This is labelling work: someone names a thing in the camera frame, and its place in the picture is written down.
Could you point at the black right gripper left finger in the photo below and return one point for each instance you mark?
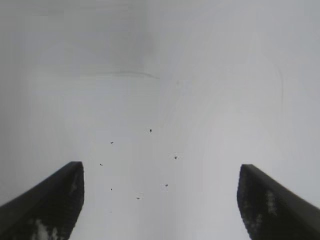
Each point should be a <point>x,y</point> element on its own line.
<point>47,205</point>

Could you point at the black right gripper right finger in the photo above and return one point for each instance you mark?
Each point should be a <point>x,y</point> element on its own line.
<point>272,210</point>

